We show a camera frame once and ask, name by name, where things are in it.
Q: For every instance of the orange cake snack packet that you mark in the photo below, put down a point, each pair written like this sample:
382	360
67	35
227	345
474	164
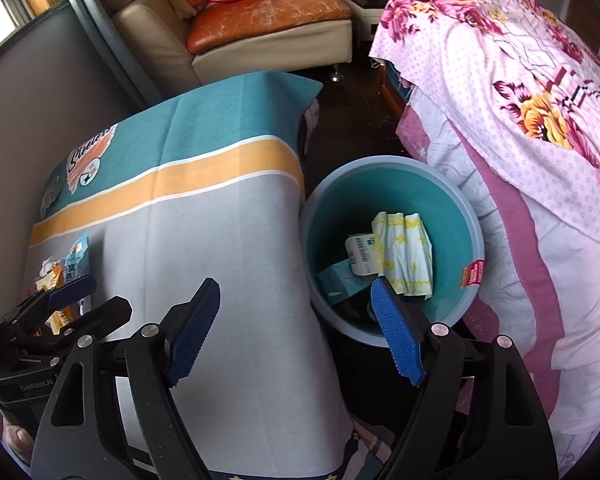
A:
61	313

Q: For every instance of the white barcode container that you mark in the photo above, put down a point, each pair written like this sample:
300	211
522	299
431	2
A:
362	254

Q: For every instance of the person's left hand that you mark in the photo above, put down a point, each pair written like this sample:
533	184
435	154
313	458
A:
17	441

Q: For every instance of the beige orange leather sofa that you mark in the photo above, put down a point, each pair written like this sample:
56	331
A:
226	39

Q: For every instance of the teal orange grey blanket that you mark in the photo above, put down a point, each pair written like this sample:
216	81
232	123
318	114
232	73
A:
209	185

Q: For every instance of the pink floral bed quilt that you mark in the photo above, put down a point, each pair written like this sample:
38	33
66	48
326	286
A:
505	102

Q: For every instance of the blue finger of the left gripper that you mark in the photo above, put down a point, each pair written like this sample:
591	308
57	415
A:
36	309
99	323

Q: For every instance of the blue round trash bin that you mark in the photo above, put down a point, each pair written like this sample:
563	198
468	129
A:
346	202

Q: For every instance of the yellow white wrapper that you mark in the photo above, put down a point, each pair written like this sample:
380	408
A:
404	253

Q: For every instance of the light blue oat snack packet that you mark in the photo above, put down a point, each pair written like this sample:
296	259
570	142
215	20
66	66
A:
77	261

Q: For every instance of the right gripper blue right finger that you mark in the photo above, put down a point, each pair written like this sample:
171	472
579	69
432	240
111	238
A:
400	332

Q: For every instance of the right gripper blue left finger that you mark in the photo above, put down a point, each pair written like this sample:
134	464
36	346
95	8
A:
187	327

